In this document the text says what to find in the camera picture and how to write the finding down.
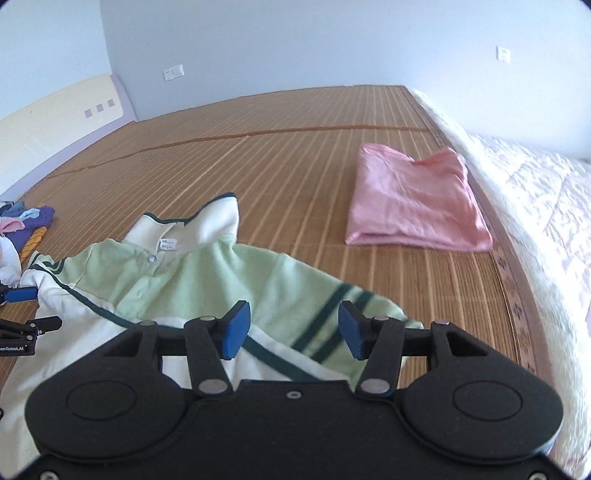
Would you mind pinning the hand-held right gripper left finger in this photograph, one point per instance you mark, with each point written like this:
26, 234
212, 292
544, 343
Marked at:
236, 328

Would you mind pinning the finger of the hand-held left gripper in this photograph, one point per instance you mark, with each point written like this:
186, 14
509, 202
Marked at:
21, 294
44, 324

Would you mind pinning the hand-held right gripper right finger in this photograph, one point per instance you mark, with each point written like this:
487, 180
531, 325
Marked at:
351, 331

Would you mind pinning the green and white polo shirt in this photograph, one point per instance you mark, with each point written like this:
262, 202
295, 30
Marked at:
194, 277

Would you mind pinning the white garment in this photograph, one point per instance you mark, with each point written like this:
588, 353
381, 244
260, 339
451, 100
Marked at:
9, 261

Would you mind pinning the purple garment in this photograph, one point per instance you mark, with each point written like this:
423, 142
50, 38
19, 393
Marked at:
34, 220

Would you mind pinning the folded pink garment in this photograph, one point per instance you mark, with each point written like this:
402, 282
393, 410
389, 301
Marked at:
411, 198

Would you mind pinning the bamboo mat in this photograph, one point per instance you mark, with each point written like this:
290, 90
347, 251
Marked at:
295, 184

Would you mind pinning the cream headboard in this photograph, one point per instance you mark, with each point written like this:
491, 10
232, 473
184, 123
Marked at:
51, 124

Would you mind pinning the white quilted blanket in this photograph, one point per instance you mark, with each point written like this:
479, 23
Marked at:
535, 221

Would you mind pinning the white wall switch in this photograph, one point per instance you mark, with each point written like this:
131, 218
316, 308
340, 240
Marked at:
173, 72

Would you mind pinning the white wall socket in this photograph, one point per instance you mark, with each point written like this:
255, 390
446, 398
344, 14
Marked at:
503, 54

